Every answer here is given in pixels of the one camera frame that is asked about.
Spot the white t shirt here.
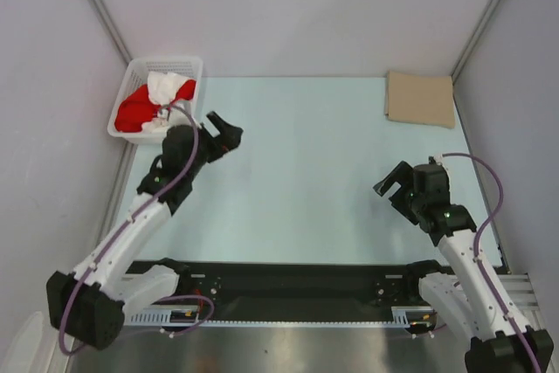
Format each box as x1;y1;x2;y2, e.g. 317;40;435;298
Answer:
141;72;196;133

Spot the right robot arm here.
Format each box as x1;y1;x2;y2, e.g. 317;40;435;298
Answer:
373;159;554;372

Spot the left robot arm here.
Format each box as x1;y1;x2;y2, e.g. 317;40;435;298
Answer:
46;112;244;356

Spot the white plastic basket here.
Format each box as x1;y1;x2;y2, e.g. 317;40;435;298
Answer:
107;55;204;145

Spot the red t shirt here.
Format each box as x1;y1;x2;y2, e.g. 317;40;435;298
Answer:
114;78;198;134

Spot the folded tan t shirt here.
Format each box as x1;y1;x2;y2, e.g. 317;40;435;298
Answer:
384;71;456;128

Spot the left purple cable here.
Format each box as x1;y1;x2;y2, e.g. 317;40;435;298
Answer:
59;104;215;356

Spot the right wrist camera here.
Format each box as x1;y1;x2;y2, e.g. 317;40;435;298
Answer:
429;155;446;168

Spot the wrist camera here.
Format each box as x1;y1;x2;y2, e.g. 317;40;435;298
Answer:
157;100;191;126
429;155;446;168

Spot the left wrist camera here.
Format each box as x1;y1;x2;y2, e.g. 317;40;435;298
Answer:
157;100;191;126

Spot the white slotted cable duct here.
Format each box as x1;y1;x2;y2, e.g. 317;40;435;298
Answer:
124;307;437;328

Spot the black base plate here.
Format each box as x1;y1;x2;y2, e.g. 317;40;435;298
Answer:
174;261;426;323

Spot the aluminium front rail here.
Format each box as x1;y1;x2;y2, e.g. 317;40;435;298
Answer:
499;274;539;310

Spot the left aluminium frame post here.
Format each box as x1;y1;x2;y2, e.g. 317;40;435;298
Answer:
87;0;132;65

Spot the aluminium frame post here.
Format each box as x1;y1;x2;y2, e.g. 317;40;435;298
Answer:
87;0;132;65
449;0;528;81

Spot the right aluminium frame post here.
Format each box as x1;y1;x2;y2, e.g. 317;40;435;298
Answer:
449;0;528;81

